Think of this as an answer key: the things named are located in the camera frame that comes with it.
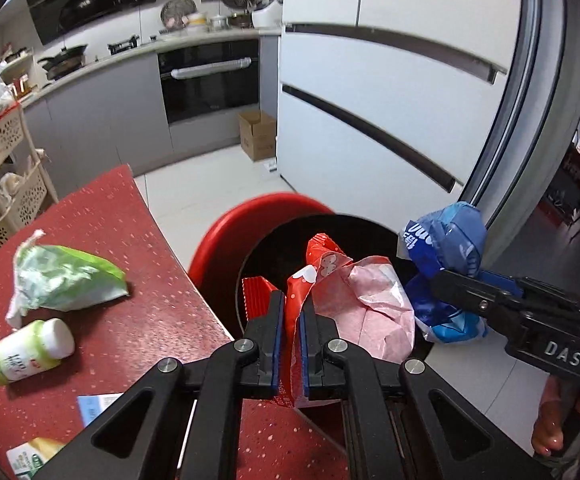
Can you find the blue white plastic bag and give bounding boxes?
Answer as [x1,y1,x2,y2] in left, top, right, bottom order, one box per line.
[403,202,487,344]

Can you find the red white wrapper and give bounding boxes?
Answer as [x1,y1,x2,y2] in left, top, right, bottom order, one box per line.
[241,233,416,408]

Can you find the green white plastic bag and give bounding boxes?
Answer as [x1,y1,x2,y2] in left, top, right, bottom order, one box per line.
[6,230,130,330]

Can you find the green white bottle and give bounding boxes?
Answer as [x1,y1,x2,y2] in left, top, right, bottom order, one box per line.
[0,318,75,386]

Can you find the green white carton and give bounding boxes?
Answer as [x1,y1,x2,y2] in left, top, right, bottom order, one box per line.
[6,437,64,480]

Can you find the white cardboard box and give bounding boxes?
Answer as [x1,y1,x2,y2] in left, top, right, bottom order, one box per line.
[77,393,121,427]

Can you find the black trash bin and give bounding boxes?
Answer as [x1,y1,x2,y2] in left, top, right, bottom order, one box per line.
[238,214,433,363]

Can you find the grey kitchen cabinets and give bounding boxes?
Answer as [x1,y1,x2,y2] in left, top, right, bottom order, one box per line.
[24,29,280,196]

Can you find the right human hand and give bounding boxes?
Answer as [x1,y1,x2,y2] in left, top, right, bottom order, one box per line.
[530,375,580,456]

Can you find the red chair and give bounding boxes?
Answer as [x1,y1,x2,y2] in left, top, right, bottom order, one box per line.
[188,192,332,333]

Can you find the brown cardboard box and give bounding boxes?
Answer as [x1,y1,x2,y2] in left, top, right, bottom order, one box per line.
[239,110,277,162]

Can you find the white refrigerator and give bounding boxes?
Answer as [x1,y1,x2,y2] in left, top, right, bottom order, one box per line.
[277,0,580,263]

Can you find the black built-in oven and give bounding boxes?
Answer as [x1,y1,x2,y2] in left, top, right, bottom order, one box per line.
[157,39,259,124]

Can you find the beige plastic storage rack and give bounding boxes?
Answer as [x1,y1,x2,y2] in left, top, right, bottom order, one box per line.
[0,105,59,248]

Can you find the black frying pan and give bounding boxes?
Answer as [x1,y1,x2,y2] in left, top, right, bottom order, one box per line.
[37,44,87,81]

